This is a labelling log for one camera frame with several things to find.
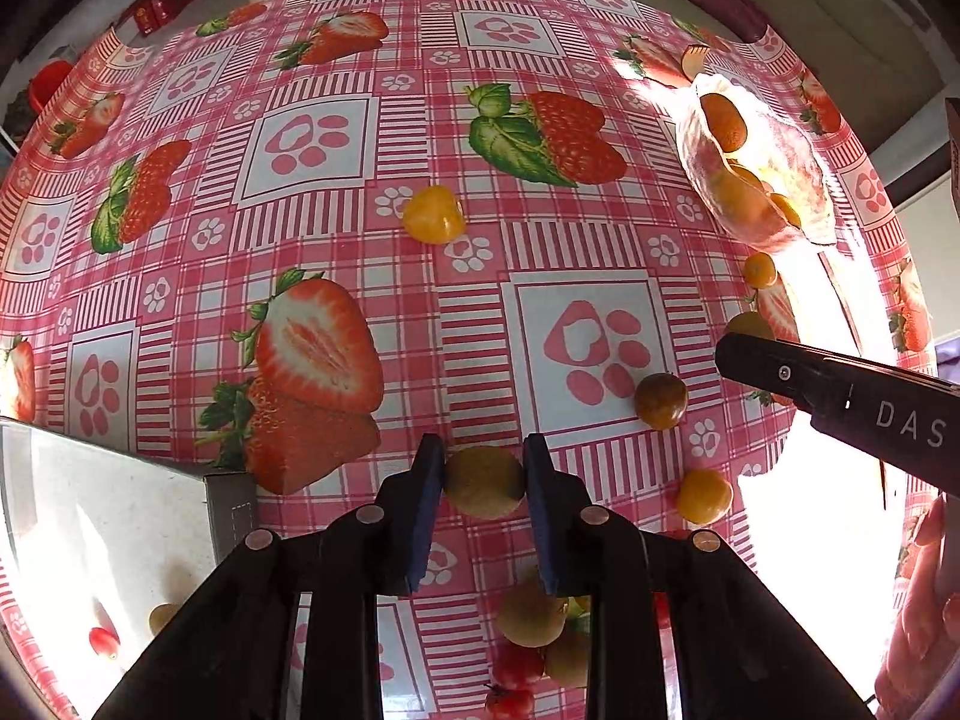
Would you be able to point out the red plastic chair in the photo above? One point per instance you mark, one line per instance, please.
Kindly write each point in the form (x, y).
(49, 82)

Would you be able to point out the orange kumquat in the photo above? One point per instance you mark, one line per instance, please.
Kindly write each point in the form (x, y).
(741, 199)
(724, 122)

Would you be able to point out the beige sofa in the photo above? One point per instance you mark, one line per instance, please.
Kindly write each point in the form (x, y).
(840, 22)

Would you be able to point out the orange cherry tomato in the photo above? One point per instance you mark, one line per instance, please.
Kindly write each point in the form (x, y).
(704, 496)
(760, 269)

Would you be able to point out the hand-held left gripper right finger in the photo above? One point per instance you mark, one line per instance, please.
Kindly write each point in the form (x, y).
(541, 517)

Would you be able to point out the white cardboard tray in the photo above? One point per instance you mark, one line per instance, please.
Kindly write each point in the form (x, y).
(82, 517)

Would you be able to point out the brown cherry tomato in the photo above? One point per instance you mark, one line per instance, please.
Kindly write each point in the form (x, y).
(661, 400)

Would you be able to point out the red cherry tomato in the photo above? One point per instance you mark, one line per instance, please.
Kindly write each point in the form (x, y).
(508, 702)
(517, 664)
(103, 641)

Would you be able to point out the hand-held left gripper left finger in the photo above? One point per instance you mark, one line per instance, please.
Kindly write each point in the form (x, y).
(427, 510)

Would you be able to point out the clear plastic bag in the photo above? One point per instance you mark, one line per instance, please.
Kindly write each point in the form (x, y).
(780, 157)

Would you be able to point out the yellow cherry tomato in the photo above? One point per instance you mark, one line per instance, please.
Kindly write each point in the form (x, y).
(433, 215)
(161, 617)

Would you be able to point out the person's right hand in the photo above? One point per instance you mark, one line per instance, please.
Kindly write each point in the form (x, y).
(926, 630)

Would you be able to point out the strawberry print pink tablecloth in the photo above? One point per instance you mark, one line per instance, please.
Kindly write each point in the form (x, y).
(450, 300)

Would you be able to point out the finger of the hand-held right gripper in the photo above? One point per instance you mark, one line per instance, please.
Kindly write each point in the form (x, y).
(765, 369)

